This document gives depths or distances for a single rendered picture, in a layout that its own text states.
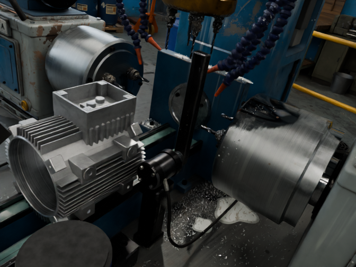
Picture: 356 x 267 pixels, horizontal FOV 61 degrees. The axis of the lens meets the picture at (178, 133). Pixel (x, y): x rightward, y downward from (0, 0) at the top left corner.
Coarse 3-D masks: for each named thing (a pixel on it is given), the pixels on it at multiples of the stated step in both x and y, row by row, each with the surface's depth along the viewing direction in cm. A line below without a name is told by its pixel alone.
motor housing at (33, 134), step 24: (48, 120) 54; (24, 144) 58; (48, 144) 49; (72, 144) 52; (96, 144) 55; (24, 168) 60; (96, 168) 53; (120, 168) 58; (24, 192) 59; (48, 192) 61; (72, 192) 50; (96, 192) 56; (48, 216) 54
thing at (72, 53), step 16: (64, 32) 91; (80, 32) 88; (96, 32) 89; (64, 48) 86; (80, 48) 84; (96, 48) 82; (112, 48) 83; (128, 48) 89; (48, 64) 88; (64, 64) 85; (80, 64) 82; (96, 64) 82; (112, 64) 86; (128, 64) 92; (64, 80) 86; (80, 80) 82; (96, 80) 84; (112, 80) 84; (128, 80) 95
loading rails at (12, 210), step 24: (144, 144) 87; (168, 144) 97; (192, 144) 91; (192, 168) 94; (0, 216) 57; (24, 216) 60; (96, 216) 62; (120, 216) 70; (0, 240) 58; (24, 240) 54; (0, 264) 49
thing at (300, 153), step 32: (256, 96) 65; (256, 128) 59; (288, 128) 58; (320, 128) 57; (224, 160) 61; (256, 160) 58; (288, 160) 55; (320, 160) 54; (224, 192) 69; (256, 192) 59; (288, 192) 55; (320, 192) 59
